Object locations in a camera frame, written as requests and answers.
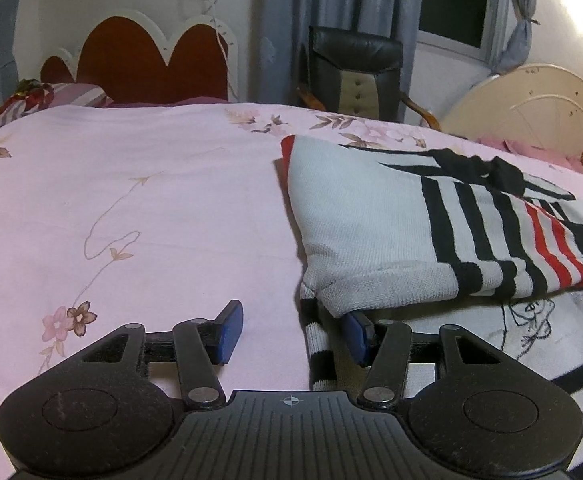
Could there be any dark white-framed window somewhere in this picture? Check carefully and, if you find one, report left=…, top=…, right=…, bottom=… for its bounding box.
left=418, top=0, right=509, bottom=66

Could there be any white cartoon print garment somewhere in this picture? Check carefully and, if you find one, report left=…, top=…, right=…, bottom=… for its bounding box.
left=299, top=285, right=583, bottom=480

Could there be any red black striped white sweater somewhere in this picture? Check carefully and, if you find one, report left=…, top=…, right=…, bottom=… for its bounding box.
left=274, top=134, right=583, bottom=318

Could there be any red white-trimmed headboard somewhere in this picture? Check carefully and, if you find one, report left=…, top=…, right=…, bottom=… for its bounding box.
left=39, top=9, right=237, bottom=106

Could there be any black leather chair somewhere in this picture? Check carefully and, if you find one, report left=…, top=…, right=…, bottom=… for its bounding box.
left=296, top=25, right=439, bottom=131

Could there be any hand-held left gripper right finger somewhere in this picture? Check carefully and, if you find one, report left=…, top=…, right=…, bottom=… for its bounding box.
left=341, top=310, right=505, bottom=411

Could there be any pink floral bedsheet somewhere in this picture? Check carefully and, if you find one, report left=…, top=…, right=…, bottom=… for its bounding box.
left=0, top=101, right=583, bottom=480

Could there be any pink cloth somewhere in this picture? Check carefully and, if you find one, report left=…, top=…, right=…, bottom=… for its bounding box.
left=476, top=132, right=583, bottom=173

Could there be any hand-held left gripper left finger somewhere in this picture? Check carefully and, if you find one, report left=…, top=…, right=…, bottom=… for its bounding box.
left=79, top=300, right=245, bottom=411

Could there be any tied grey curtain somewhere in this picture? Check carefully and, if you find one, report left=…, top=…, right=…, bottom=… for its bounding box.
left=491, top=0, right=539, bottom=73

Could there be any wide grey curtain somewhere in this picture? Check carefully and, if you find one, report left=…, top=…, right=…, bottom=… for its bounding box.
left=258, top=0, right=425, bottom=123

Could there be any striped pink pillow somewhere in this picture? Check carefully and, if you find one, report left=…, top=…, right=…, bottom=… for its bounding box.
left=0, top=79, right=112, bottom=131

